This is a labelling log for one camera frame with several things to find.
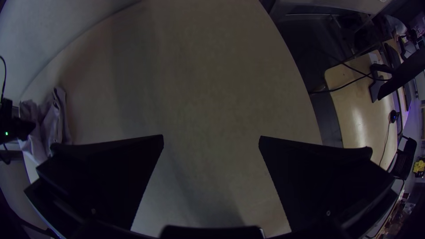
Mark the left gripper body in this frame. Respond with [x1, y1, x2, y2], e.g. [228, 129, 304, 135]
[11, 117, 37, 141]

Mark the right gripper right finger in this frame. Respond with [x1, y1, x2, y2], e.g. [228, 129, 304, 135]
[259, 135, 398, 231]

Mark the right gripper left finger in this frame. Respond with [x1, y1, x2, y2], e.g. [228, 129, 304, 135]
[25, 134, 164, 230]

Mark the grey t-shirt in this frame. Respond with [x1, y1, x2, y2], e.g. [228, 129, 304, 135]
[19, 87, 72, 165]

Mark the wooden desk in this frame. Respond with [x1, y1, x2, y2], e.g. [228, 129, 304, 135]
[324, 38, 408, 170]

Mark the black chair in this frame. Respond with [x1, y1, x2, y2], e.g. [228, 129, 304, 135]
[391, 135, 418, 180]

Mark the black monitor stand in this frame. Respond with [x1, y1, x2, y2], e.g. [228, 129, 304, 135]
[368, 63, 393, 103]

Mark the black monitor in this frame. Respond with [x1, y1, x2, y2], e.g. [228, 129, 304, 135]
[377, 46, 425, 101]

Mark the black cable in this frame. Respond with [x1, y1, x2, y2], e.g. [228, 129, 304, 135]
[0, 55, 8, 100]
[378, 122, 392, 167]
[308, 73, 374, 96]
[327, 55, 390, 81]

